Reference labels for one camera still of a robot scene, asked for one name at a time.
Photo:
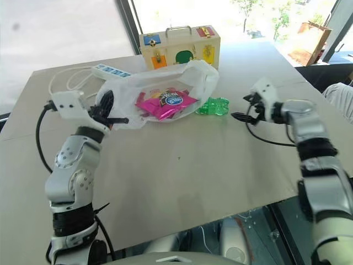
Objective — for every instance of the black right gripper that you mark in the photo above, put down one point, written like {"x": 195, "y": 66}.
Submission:
{"x": 260, "y": 110}

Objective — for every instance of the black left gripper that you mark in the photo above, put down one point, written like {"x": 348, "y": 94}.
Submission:
{"x": 100, "y": 117}

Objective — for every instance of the green plastic soda bottle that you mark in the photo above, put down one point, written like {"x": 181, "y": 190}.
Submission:
{"x": 216, "y": 107}

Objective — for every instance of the pink potato chips bag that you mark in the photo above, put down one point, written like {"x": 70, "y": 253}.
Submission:
{"x": 168, "y": 105}

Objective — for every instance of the translucent white plastic bag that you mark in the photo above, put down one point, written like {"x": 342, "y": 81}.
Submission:
{"x": 198, "y": 74}

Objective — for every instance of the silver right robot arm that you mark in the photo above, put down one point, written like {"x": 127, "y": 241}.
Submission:
{"x": 314, "y": 154}

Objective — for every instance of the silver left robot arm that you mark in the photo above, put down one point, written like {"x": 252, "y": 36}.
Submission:
{"x": 71, "y": 176}

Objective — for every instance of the brown paper bag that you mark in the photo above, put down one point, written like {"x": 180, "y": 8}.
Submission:
{"x": 311, "y": 44}

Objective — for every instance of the white power strip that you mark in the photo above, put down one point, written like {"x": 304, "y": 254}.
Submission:
{"x": 110, "y": 71}

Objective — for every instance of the light grey fabric object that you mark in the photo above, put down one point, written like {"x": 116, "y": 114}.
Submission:
{"x": 340, "y": 100}

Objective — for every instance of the grey rounded robot body shell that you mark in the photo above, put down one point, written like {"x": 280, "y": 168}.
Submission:
{"x": 176, "y": 252}

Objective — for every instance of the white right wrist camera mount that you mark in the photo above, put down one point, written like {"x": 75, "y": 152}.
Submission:
{"x": 266, "y": 91}

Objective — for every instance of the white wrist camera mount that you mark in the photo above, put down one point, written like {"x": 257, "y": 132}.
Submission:
{"x": 266, "y": 91}
{"x": 69, "y": 106}

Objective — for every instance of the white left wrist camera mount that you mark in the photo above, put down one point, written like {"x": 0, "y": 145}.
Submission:
{"x": 69, "y": 106}

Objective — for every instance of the dark window frame post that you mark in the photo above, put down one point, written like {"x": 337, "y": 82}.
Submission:
{"x": 129, "y": 25}

